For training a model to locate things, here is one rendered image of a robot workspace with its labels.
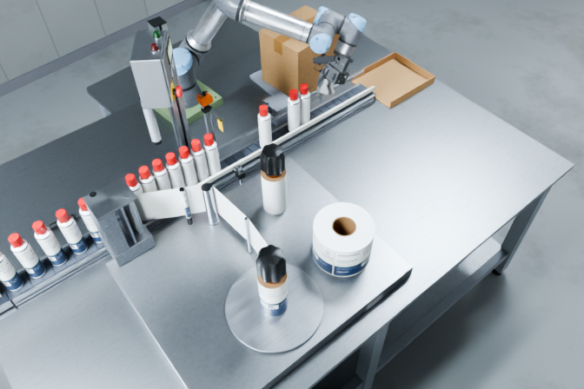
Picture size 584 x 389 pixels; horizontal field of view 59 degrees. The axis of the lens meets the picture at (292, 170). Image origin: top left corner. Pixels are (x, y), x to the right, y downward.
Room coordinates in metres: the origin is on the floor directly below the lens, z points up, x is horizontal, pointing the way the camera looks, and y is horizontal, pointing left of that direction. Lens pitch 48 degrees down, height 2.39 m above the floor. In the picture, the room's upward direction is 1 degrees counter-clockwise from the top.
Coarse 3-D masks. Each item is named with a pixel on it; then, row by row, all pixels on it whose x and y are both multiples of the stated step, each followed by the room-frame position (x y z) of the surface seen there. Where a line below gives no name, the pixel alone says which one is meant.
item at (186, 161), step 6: (180, 150) 1.30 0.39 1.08; (186, 150) 1.30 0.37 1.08; (180, 156) 1.29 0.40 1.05; (186, 156) 1.29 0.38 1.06; (192, 156) 1.31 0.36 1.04; (180, 162) 1.28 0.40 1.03; (186, 162) 1.28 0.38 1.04; (192, 162) 1.30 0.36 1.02; (186, 168) 1.28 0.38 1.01; (192, 168) 1.29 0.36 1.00; (186, 174) 1.28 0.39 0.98; (192, 174) 1.29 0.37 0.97; (186, 180) 1.28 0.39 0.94; (192, 180) 1.28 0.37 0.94; (186, 186) 1.28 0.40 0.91
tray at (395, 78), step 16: (384, 64) 2.12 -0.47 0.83; (400, 64) 2.12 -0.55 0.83; (416, 64) 2.07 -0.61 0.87; (352, 80) 2.00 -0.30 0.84; (368, 80) 2.00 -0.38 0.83; (384, 80) 2.00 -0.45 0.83; (400, 80) 2.00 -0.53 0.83; (416, 80) 1.99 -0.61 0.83; (432, 80) 1.97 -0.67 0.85; (384, 96) 1.88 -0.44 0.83; (400, 96) 1.83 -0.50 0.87
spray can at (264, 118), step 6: (264, 108) 1.52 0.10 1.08; (258, 114) 1.53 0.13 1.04; (264, 114) 1.51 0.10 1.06; (258, 120) 1.51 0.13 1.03; (264, 120) 1.50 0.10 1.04; (270, 120) 1.52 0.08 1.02; (258, 126) 1.51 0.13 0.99; (264, 126) 1.50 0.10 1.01; (270, 126) 1.51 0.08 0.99; (264, 132) 1.50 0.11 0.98; (270, 132) 1.51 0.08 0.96; (264, 138) 1.50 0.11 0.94; (270, 138) 1.51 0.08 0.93; (264, 144) 1.50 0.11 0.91
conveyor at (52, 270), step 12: (360, 84) 1.91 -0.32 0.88; (348, 96) 1.82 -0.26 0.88; (324, 108) 1.75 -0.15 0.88; (324, 120) 1.67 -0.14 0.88; (276, 132) 1.60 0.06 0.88; (288, 132) 1.60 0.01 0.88; (300, 132) 1.60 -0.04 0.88; (252, 144) 1.53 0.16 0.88; (240, 156) 1.46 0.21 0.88; (216, 180) 1.33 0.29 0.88; (72, 252) 1.01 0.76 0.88; (48, 264) 0.97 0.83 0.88; (72, 264) 0.96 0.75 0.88; (24, 276) 0.92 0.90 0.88; (48, 276) 0.92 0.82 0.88; (24, 288) 0.87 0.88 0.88
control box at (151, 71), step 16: (144, 32) 1.44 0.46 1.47; (160, 32) 1.44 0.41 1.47; (144, 48) 1.35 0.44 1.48; (160, 48) 1.35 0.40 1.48; (144, 64) 1.29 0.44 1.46; (160, 64) 1.29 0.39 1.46; (144, 80) 1.29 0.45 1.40; (160, 80) 1.29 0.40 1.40; (176, 80) 1.42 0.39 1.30; (144, 96) 1.29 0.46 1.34; (160, 96) 1.29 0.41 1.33
